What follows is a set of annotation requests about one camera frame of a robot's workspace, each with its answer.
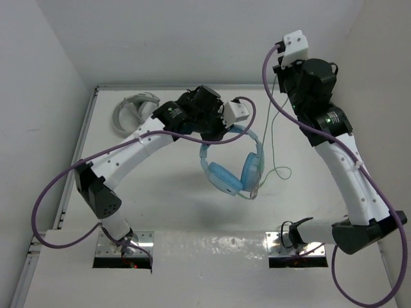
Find light blue headphones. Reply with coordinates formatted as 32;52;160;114
199;125;265;200

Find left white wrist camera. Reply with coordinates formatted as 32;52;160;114
221;101;250;128

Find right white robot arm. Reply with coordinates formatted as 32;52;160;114
273;58;398;255

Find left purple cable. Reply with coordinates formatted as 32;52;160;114
31;96;257;267

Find white front cover board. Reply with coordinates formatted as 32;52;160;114
25;231;390;307

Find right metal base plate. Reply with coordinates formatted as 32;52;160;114
265;230;326;258

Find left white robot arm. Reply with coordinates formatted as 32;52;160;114
74;85;237;242

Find metal base plate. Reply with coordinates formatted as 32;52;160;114
95;230;154;258
265;230;326;258

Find grey white headphones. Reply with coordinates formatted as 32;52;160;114
111;92;160;138

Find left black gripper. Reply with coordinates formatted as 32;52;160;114
193;105;232;146

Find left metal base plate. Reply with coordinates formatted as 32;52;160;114
95;230;154;258

